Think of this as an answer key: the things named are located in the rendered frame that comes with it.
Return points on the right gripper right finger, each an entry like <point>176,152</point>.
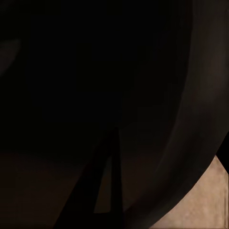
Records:
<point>223,153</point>

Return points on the cauldron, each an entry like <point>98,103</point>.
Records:
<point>72,69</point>

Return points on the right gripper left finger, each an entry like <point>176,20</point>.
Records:
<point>78,211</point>

